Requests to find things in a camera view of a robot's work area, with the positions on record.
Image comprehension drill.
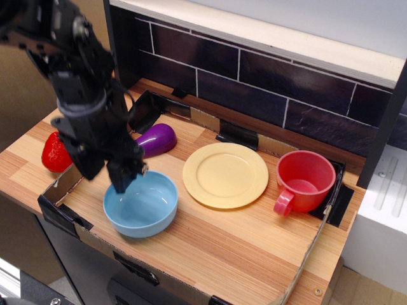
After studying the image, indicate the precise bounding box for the black vertical post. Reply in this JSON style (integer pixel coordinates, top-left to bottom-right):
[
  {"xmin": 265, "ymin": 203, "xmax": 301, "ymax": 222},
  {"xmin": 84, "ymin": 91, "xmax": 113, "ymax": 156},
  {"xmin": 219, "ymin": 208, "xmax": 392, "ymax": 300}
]
[{"xmin": 357, "ymin": 62, "xmax": 406, "ymax": 189}]

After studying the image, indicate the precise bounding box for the light blue plastic bowl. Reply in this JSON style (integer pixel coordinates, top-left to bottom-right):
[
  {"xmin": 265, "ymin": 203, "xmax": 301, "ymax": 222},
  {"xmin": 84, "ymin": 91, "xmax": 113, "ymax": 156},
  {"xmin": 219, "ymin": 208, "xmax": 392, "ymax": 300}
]
[{"xmin": 103, "ymin": 171, "xmax": 178, "ymax": 238}]

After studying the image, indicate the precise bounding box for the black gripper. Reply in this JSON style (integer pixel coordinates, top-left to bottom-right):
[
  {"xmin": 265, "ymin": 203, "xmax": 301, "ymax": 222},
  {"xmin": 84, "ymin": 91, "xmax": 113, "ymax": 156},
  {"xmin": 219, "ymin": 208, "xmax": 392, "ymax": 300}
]
[{"xmin": 52, "ymin": 101, "xmax": 147, "ymax": 194}]

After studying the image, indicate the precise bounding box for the purple toy eggplant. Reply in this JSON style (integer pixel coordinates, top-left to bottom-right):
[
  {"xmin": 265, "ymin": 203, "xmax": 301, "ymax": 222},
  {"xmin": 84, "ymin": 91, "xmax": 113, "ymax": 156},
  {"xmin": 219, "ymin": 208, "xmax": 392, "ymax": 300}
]
[{"xmin": 135, "ymin": 123, "xmax": 177, "ymax": 158}]

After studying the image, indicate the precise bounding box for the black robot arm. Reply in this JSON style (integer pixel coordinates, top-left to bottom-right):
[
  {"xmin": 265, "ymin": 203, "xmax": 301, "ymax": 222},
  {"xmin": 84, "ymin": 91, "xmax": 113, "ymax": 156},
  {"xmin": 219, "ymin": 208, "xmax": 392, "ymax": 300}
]
[{"xmin": 1, "ymin": 1, "xmax": 146, "ymax": 193}]

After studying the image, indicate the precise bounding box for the red plastic cup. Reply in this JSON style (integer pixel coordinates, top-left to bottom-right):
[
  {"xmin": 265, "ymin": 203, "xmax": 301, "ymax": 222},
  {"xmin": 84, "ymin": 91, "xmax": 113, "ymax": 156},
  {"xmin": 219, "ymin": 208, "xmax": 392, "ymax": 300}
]
[{"xmin": 273, "ymin": 150, "xmax": 336, "ymax": 217}]

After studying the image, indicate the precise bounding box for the red toy strawberry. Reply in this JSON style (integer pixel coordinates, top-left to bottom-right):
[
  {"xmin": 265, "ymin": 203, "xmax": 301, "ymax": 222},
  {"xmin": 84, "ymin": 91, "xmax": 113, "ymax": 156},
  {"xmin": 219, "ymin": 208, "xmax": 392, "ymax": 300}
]
[{"xmin": 41, "ymin": 132, "xmax": 73, "ymax": 173}]

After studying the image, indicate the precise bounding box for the cardboard border with black tape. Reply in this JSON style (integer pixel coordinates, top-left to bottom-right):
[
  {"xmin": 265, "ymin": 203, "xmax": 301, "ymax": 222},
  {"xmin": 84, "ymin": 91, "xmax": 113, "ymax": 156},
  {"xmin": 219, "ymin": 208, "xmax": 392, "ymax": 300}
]
[{"xmin": 39, "ymin": 107, "xmax": 351, "ymax": 304}]

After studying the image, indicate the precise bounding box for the dark brick backsplash panel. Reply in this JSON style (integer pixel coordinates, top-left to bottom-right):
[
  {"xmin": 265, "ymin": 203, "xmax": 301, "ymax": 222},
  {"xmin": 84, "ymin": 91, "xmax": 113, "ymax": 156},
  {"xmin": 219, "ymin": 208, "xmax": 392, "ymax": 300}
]
[{"xmin": 130, "ymin": 14, "xmax": 392, "ymax": 157}]

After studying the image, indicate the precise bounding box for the yellow plastic plate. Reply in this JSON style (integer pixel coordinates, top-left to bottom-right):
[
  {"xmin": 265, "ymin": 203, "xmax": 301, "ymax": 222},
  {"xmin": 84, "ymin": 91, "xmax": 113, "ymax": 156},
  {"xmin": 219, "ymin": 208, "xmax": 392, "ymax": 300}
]
[{"xmin": 183, "ymin": 143, "xmax": 269, "ymax": 209}]

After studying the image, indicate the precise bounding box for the white side cabinet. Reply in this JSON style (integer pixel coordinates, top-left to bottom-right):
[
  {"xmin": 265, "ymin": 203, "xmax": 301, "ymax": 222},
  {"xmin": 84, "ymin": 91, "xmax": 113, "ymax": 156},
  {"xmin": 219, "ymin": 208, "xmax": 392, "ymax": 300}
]
[{"xmin": 342, "ymin": 146, "xmax": 406, "ymax": 294}]

